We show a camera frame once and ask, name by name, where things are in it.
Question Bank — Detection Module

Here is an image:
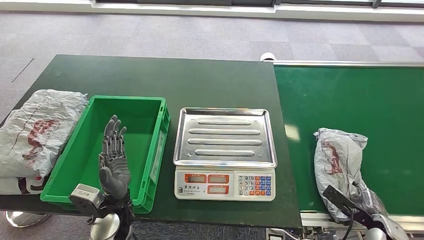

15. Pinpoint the green conveyor belt aluminium frame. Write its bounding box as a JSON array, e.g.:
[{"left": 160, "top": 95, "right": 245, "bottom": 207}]
[{"left": 273, "top": 60, "right": 424, "bottom": 233}]

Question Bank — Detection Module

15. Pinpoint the white parcel bag dark print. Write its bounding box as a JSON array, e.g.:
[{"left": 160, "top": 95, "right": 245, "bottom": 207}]
[{"left": 0, "top": 175, "right": 49, "bottom": 196}]

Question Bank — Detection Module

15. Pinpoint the dark window frame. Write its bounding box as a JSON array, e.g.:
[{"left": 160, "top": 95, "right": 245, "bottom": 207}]
[{"left": 96, "top": 0, "right": 424, "bottom": 9}]

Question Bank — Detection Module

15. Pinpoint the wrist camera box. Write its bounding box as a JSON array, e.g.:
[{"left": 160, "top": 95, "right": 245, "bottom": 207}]
[
  {"left": 68, "top": 183, "right": 105, "bottom": 220},
  {"left": 322, "top": 185, "right": 375, "bottom": 229}
]

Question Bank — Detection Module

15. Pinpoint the grey parcel bag red print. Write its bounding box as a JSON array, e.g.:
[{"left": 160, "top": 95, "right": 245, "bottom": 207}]
[{"left": 313, "top": 127, "right": 388, "bottom": 223}]

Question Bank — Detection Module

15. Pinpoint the green plastic crate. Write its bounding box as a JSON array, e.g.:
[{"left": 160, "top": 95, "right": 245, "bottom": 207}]
[{"left": 39, "top": 95, "right": 171, "bottom": 215}]

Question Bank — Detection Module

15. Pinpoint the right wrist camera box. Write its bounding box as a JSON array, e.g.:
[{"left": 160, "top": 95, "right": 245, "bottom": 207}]
[{"left": 322, "top": 185, "right": 375, "bottom": 229}]

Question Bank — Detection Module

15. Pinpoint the black right camera cable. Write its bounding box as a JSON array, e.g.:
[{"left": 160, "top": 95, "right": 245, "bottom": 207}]
[{"left": 342, "top": 211, "right": 356, "bottom": 240}]

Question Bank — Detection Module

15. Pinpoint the white device under conveyor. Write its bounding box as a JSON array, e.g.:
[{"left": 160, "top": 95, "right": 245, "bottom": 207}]
[{"left": 265, "top": 227, "right": 286, "bottom": 240}]

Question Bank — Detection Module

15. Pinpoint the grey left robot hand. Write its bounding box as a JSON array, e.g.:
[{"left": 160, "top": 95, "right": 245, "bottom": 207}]
[{"left": 98, "top": 114, "right": 132, "bottom": 200}]

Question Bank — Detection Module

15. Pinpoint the white window sill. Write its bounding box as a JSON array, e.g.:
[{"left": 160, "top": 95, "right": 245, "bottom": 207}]
[{"left": 0, "top": 0, "right": 424, "bottom": 23}]

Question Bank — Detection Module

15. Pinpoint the electronic scale with steel tray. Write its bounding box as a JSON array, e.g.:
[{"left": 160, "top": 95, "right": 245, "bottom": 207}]
[{"left": 172, "top": 107, "right": 278, "bottom": 202}]

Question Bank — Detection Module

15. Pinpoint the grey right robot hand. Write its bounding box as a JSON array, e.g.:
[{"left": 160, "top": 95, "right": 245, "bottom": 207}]
[{"left": 352, "top": 181, "right": 388, "bottom": 219}]

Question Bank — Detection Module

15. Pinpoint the chrome round stand base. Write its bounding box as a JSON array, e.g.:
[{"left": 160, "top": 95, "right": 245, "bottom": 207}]
[{"left": 4, "top": 210, "right": 52, "bottom": 228}]

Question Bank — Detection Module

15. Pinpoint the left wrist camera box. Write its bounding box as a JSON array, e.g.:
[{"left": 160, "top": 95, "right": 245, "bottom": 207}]
[{"left": 68, "top": 183, "right": 105, "bottom": 220}]

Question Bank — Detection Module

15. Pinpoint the white parcel bag red print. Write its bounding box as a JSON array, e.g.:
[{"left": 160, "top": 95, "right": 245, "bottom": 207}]
[{"left": 0, "top": 89, "right": 89, "bottom": 178}]

